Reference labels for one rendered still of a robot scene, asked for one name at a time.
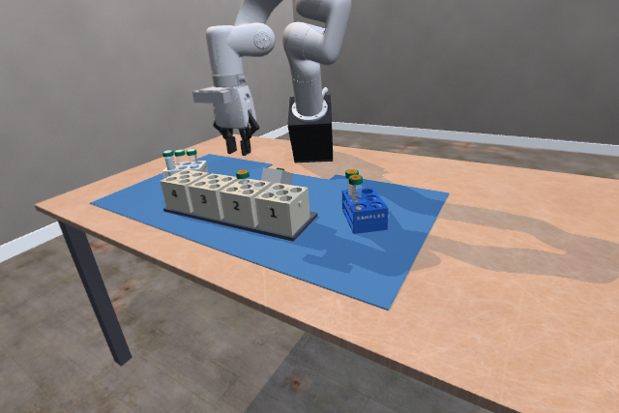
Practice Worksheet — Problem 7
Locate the white tube rack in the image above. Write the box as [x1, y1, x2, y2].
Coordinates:
[162, 161, 209, 179]

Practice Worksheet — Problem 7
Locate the blue flat mat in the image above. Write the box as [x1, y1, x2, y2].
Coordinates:
[90, 154, 449, 310]

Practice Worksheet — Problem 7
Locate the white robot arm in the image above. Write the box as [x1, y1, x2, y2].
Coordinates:
[192, 0, 351, 122]

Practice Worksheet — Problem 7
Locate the blue tube rack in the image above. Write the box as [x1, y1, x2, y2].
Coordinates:
[342, 187, 388, 234]

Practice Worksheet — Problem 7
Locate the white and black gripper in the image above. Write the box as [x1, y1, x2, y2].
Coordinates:
[213, 84, 259, 156]

